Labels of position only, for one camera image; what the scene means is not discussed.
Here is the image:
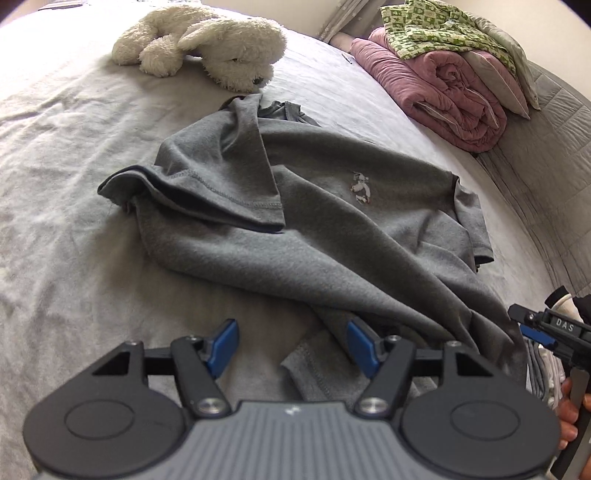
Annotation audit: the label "white plush toy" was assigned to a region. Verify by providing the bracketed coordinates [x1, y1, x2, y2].
[112, 4, 288, 92]

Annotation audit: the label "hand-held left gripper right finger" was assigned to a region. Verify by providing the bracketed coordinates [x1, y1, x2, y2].
[346, 320, 497, 418]

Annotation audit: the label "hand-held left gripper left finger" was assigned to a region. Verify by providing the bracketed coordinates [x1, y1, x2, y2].
[90, 318, 241, 418]

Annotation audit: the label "white folded garment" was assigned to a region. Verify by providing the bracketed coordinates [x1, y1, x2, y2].
[526, 342, 565, 409]

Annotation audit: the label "grey quilted headboard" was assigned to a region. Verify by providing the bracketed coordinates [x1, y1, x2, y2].
[475, 60, 591, 296]

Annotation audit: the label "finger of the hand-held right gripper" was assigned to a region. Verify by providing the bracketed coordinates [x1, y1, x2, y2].
[518, 322, 557, 348]
[508, 304, 550, 330]

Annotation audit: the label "grey bed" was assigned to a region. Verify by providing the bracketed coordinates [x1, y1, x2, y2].
[0, 0, 568, 480]

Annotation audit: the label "pink folded quilt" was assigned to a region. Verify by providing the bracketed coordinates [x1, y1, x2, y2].
[349, 27, 509, 153]

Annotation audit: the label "green patterned blanket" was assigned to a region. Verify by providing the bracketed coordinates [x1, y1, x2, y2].
[379, 0, 518, 81]

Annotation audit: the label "grey and pink pillow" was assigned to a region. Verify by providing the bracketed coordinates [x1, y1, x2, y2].
[462, 48, 532, 121]

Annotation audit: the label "grey curtain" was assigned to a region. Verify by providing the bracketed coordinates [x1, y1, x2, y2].
[318, 0, 384, 44]

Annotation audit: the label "person's right hand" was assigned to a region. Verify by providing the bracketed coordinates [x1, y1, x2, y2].
[555, 375, 591, 452]

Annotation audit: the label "grey t-shirt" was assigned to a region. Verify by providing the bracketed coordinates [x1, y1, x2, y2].
[97, 93, 529, 402]

